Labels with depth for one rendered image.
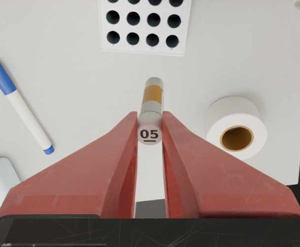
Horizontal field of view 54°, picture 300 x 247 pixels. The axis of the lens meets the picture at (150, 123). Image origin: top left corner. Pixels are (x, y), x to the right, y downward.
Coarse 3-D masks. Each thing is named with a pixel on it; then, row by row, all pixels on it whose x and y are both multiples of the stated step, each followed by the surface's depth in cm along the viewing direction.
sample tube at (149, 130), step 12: (156, 84) 15; (144, 96) 15; (156, 96) 14; (144, 108) 14; (156, 108) 13; (144, 120) 13; (156, 120) 13; (144, 132) 13; (156, 132) 12; (144, 144) 13
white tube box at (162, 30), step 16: (112, 0) 28; (128, 0) 27; (144, 0) 27; (160, 0) 28; (176, 0) 29; (112, 16) 30; (128, 16) 29; (144, 16) 27; (160, 16) 27; (176, 16) 31; (112, 32) 31; (128, 32) 28; (144, 32) 28; (160, 32) 28; (176, 32) 28; (112, 48) 29; (128, 48) 29; (144, 48) 29; (160, 48) 29; (176, 48) 29
